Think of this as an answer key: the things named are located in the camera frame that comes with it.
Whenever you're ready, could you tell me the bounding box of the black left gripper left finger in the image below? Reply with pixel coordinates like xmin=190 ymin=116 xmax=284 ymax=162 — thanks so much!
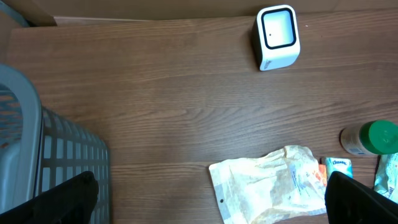
xmin=1 ymin=171 xmax=99 ymax=224

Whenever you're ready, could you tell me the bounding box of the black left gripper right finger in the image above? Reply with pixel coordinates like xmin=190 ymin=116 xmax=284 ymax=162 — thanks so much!
xmin=325 ymin=171 xmax=397 ymax=224

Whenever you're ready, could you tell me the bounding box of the teal tissue pack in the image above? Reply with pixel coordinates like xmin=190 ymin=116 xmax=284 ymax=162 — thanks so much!
xmin=321 ymin=157 xmax=353 ymax=179

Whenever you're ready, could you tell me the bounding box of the orange tissue pack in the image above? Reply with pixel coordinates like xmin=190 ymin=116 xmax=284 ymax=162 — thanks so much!
xmin=318 ymin=164 xmax=327 ymax=186

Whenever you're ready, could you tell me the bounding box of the teal wet wipes pack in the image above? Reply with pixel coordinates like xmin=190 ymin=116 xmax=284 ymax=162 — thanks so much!
xmin=374 ymin=153 xmax=398 ymax=203

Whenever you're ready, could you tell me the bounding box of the beige plastic pouch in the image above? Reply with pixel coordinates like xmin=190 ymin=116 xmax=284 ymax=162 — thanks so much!
xmin=209 ymin=145 xmax=326 ymax=223

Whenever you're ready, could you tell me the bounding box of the green capped bottle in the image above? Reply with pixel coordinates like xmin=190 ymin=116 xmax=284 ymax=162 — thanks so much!
xmin=340 ymin=120 xmax=397 ymax=156

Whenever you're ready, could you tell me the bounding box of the white barcode scanner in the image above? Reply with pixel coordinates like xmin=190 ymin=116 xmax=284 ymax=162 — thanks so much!
xmin=251 ymin=4 xmax=300 ymax=71

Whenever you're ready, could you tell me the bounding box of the grey plastic mesh basket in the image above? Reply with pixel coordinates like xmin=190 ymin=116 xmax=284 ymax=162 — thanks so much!
xmin=1 ymin=65 xmax=111 ymax=223

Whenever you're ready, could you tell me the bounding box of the cardboard backdrop panel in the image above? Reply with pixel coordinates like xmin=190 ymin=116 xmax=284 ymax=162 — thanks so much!
xmin=1 ymin=0 xmax=397 ymax=26

